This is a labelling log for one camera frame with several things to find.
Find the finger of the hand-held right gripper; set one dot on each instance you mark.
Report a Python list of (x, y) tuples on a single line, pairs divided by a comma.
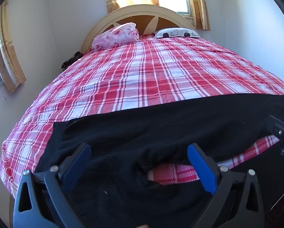
[(278, 130)]

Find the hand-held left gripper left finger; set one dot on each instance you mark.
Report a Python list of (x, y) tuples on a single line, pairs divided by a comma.
[(79, 161)]

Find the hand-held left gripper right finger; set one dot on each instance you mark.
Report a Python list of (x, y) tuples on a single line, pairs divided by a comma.
[(200, 166)]

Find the black pants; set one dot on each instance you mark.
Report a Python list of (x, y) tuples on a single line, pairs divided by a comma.
[(156, 128)]

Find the black bag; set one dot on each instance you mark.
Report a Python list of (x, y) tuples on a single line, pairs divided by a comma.
[(70, 60)]

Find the red plaid bedspread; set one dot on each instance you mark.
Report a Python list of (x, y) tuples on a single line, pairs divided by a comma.
[(144, 76)]

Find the yellow side window curtain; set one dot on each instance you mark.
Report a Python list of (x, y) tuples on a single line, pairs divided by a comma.
[(10, 61)]

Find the pink floral pillow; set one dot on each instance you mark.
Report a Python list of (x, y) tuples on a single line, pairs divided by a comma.
[(115, 35)]

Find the white patterned pillow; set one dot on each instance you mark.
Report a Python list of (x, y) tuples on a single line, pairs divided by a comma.
[(177, 33)]

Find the cream wooden headboard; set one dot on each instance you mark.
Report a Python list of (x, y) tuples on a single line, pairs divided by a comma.
[(132, 10)]

